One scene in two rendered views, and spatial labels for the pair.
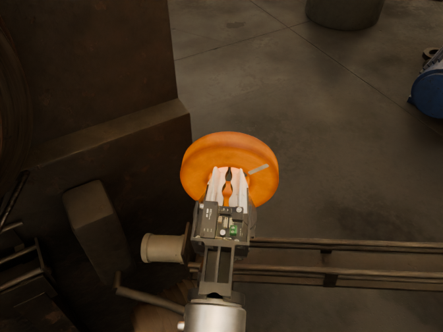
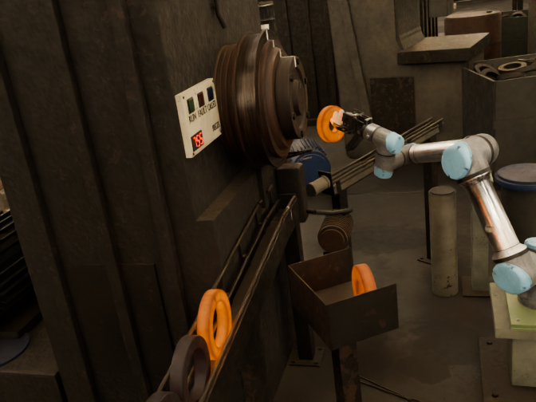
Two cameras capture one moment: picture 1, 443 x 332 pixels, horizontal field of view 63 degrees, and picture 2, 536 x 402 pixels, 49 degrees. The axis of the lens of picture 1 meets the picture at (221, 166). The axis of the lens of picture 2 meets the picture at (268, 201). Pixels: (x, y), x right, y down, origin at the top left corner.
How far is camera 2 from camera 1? 2.23 m
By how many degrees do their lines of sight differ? 44
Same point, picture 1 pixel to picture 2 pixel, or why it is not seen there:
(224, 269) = (363, 121)
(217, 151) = (329, 109)
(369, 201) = not seen: hidden behind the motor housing
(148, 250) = (315, 184)
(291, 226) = not seen: hidden behind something
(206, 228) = (352, 115)
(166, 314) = (336, 220)
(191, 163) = (324, 118)
